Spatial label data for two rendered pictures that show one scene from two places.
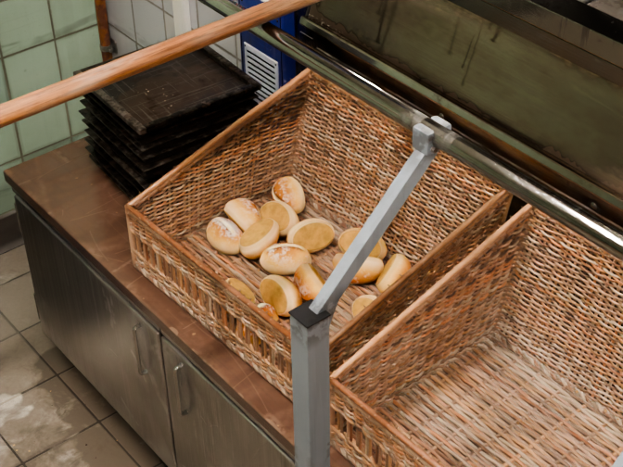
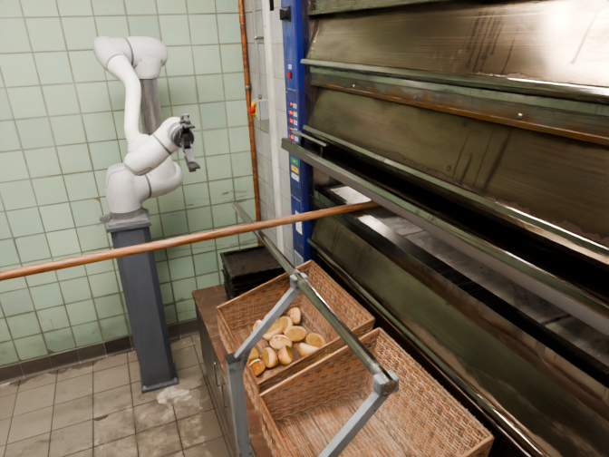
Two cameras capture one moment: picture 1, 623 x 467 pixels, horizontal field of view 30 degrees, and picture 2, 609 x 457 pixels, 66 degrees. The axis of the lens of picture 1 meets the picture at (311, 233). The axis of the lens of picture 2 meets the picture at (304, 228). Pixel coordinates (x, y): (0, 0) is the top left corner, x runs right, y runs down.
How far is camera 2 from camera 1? 60 cm
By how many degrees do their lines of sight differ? 21
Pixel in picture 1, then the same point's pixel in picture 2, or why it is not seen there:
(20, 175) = (197, 293)
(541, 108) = (383, 283)
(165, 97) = (249, 267)
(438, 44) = (351, 252)
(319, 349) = (236, 376)
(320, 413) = (240, 410)
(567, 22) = (390, 242)
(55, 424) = (196, 406)
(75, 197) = (212, 305)
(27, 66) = not seen: hidden behind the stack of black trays
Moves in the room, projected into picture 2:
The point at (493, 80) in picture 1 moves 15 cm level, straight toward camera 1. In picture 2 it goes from (368, 269) to (353, 287)
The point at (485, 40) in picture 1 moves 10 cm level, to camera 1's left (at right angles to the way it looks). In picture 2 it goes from (366, 251) to (341, 248)
